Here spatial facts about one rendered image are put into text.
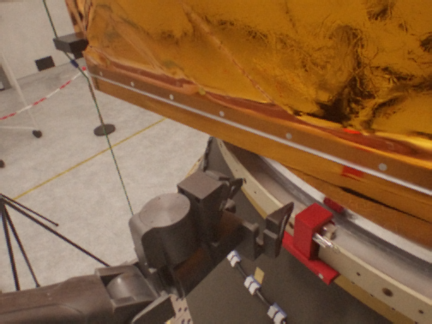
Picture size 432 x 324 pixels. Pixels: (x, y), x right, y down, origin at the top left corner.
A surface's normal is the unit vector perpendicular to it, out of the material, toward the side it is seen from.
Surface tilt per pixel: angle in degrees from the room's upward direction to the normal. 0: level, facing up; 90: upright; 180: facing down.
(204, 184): 0
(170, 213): 4
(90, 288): 31
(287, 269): 62
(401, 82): 87
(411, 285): 0
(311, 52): 86
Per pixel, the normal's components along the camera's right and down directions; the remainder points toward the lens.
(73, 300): 0.29, -0.93
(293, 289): -0.76, -0.04
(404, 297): -0.70, 0.46
